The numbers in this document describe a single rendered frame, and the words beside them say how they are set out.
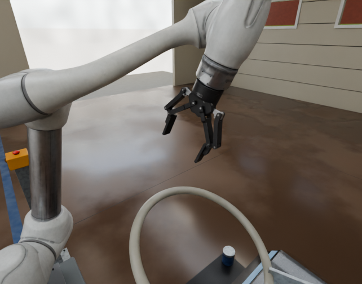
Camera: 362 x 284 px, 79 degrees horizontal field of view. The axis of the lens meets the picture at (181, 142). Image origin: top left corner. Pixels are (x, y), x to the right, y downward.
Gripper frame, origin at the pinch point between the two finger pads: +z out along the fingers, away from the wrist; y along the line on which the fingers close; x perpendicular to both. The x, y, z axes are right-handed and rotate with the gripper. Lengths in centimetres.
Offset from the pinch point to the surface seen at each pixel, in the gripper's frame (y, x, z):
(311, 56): -92, 668, -4
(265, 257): 39.9, 14.4, 24.8
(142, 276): 16.7, -21.9, 24.5
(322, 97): -4, 667, 70
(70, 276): -12, -22, 82
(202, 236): 12, 100, 145
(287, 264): 55, 45, 47
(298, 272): 60, 44, 45
